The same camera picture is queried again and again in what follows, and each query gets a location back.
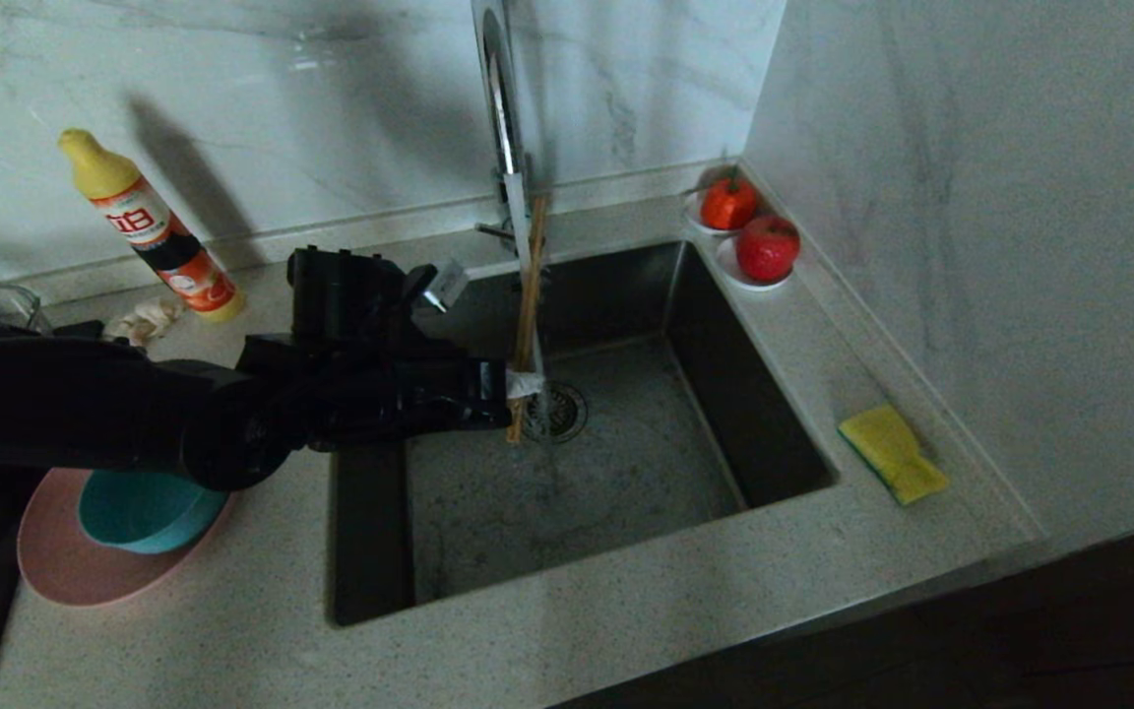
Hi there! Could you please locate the small white saucer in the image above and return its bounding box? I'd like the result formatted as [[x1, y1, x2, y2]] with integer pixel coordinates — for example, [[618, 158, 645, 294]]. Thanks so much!
[[682, 189, 740, 237], [715, 238, 794, 292]]

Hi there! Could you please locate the round metal drain strainer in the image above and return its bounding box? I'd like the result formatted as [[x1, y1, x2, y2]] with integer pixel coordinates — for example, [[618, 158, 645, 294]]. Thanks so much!
[[526, 382, 590, 445]]

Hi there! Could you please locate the red apple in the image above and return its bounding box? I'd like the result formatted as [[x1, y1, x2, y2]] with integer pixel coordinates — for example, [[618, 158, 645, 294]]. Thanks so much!
[[734, 215, 802, 285]]

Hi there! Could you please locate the chrome faucet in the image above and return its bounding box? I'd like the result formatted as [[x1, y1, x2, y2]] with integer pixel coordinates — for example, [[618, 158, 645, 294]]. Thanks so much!
[[473, 0, 548, 259]]

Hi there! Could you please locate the yellow dish soap bottle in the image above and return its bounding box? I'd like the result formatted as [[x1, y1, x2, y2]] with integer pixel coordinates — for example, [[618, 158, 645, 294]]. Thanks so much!
[[58, 128, 246, 324]]

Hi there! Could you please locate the yellow sponge green backing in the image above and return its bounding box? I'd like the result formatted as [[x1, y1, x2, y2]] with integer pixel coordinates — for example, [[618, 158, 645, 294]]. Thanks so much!
[[838, 404, 950, 506]]

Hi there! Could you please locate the crumpled beige tissue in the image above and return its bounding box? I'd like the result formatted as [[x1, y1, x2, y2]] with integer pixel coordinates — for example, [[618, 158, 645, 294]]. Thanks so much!
[[104, 298, 184, 348]]

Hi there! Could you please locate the orange-red tomato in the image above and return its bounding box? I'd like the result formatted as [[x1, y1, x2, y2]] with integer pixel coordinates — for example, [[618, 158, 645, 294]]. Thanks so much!
[[701, 169, 760, 233]]

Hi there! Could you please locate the wooden stick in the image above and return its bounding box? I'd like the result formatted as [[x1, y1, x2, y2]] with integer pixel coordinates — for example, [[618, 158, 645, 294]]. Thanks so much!
[[506, 197, 543, 444], [518, 192, 550, 375]]

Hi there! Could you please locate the pink plate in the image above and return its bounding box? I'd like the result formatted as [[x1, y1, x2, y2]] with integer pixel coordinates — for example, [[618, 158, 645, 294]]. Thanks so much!
[[18, 468, 233, 607]]

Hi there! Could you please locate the teal bowl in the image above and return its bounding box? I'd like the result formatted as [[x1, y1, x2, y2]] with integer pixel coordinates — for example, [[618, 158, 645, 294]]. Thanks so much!
[[78, 471, 230, 554]]

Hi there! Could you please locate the stainless steel sink basin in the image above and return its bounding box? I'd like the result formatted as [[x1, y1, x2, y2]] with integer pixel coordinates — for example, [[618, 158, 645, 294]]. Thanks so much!
[[328, 239, 839, 628]]

